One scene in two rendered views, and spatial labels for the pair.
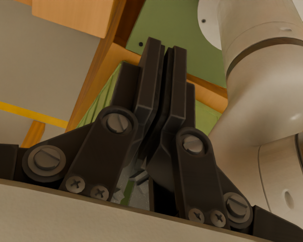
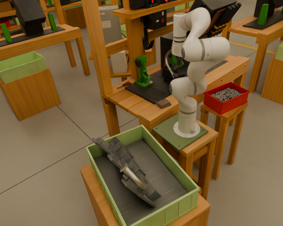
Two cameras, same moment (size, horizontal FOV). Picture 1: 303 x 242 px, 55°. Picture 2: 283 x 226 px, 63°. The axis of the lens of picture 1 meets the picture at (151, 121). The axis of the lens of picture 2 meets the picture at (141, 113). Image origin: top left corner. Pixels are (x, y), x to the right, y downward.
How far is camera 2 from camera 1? 1.68 m
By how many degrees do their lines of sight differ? 95
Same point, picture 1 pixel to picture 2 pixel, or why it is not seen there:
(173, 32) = (165, 128)
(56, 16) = (143, 115)
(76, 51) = not seen: outside the picture
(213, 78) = (171, 142)
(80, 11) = (149, 115)
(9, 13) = (67, 197)
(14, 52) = (43, 216)
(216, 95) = not seen: hidden behind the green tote
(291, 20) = not seen: hidden behind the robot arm
